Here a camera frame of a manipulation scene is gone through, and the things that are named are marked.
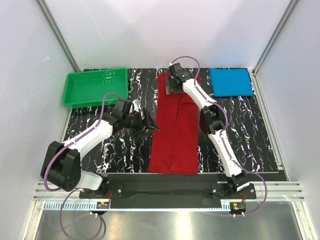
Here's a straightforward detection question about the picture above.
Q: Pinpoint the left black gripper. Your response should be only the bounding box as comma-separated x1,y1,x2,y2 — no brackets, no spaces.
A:
122,108,159,139

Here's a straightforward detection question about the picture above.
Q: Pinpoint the red t shirt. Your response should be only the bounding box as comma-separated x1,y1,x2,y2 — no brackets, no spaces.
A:
148,73,199,175

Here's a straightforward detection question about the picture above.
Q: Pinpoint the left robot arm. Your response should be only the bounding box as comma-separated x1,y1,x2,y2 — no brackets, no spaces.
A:
40,98,160,198

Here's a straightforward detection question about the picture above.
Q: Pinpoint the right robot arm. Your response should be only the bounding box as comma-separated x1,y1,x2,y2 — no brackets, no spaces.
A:
165,63,250,199

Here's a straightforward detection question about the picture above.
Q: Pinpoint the folded blue t shirt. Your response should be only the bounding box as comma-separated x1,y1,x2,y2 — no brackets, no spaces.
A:
209,68,253,97

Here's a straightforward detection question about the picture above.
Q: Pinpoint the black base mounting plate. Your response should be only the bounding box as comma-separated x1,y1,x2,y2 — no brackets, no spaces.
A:
79,173,257,211

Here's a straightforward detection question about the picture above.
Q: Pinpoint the green plastic tray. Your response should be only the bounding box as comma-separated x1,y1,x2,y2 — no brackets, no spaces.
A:
62,68,129,109

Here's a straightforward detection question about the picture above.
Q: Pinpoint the left small connector board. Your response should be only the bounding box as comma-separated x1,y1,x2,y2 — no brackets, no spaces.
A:
96,201,110,209

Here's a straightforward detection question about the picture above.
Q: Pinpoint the small connector board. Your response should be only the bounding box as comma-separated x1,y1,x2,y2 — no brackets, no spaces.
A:
96,201,110,209
230,202,247,212

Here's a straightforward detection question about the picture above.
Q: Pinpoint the right small connector board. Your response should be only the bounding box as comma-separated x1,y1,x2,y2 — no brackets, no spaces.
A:
230,202,247,212

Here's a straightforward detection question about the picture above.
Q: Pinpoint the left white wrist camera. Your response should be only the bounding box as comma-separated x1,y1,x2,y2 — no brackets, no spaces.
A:
132,99,142,112

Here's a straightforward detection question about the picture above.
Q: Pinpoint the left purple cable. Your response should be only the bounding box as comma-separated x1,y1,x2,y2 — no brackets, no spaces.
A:
43,93,123,240

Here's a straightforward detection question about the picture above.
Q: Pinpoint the purple cable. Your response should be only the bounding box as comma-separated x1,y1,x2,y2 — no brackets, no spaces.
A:
43,93,123,240
169,56,268,216

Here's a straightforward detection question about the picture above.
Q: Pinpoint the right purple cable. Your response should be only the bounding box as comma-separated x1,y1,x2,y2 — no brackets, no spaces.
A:
169,56,268,216

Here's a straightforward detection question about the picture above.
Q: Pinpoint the right aluminium corner post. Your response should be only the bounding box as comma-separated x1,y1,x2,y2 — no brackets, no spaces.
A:
252,0,300,76

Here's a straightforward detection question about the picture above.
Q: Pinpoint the aluminium corner post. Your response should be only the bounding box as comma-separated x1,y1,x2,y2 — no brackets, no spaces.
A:
35,0,82,72
252,0,300,76

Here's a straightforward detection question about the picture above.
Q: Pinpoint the left aluminium corner post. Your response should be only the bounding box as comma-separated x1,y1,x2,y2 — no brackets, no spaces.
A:
35,0,82,72

